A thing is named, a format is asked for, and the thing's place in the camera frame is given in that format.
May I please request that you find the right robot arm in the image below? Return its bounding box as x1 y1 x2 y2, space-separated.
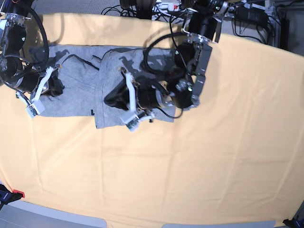
0 0 64 105

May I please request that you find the white power strip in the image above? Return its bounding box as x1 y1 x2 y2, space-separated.
154 1 236 17

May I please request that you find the black robot base post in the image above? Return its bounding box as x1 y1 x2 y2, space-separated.
119 0 156 20

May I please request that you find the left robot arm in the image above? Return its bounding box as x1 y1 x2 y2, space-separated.
104 0 230 128

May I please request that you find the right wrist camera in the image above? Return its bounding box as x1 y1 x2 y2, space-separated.
26 100 45 119

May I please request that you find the grey t-shirt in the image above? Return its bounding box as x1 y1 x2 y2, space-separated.
29 44 188 130

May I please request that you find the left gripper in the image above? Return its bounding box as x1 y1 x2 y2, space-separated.
104 67 176 123

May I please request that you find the yellow table cloth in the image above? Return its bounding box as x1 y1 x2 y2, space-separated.
0 13 304 228

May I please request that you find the red black clamp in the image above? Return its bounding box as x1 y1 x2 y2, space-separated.
0 184 25 205

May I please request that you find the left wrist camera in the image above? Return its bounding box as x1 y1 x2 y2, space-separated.
121 112 140 132

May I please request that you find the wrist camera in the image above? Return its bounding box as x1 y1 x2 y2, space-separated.
26 100 45 119
121 112 140 132

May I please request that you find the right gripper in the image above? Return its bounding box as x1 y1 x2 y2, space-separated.
30 65 65 103

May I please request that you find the black clamp right corner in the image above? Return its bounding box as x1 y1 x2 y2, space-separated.
283 216 304 228

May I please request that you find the black power adapter box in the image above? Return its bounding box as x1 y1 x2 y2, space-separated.
235 7 268 25

